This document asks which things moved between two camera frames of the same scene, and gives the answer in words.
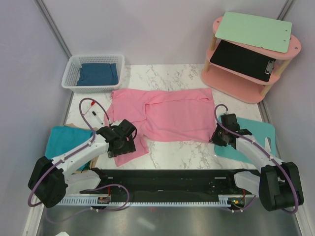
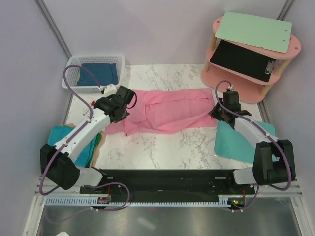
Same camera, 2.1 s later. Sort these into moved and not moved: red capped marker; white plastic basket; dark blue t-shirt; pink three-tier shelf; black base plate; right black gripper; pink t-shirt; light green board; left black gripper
Moved: right black gripper; left black gripper; pink t-shirt
Not moved: white plastic basket; dark blue t-shirt; red capped marker; black base plate; pink three-tier shelf; light green board
